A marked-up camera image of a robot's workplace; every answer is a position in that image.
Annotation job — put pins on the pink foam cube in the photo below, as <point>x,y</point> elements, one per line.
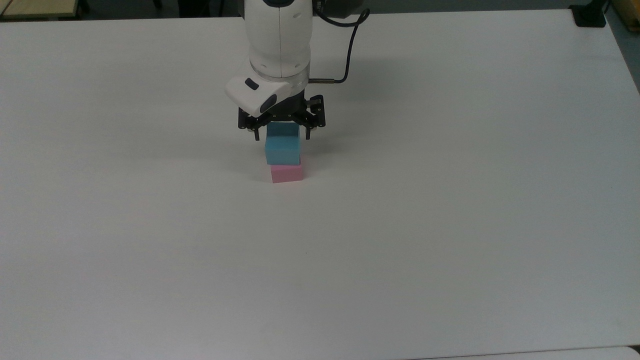
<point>287,174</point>

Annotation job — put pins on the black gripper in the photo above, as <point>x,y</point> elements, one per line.
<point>287,112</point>

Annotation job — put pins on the light wooden tabletop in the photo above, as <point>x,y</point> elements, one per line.
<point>35,7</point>

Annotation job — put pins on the light wooden board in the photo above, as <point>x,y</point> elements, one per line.
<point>631,12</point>

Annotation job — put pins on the blue foam cube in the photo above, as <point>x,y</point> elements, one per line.
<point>282,147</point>

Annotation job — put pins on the black boxy object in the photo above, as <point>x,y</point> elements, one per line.
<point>192,6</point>

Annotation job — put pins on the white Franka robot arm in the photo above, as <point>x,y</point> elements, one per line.
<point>277,40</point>

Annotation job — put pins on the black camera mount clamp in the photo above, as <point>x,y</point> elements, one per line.
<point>590,17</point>

